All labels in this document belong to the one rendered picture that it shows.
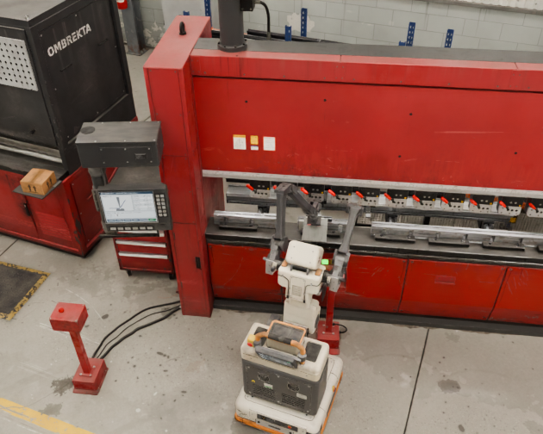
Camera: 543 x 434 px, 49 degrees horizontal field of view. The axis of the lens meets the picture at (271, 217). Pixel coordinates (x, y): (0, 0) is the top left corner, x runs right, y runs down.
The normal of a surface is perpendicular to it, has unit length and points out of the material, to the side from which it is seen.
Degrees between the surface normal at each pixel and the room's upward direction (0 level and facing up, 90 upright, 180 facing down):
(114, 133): 0
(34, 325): 0
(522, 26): 90
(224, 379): 0
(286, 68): 90
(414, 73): 90
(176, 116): 90
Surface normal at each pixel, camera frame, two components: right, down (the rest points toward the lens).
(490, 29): -0.36, 0.60
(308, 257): -0.27, -0.07
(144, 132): 0.00, -0.77
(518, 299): -0.12, 0.63
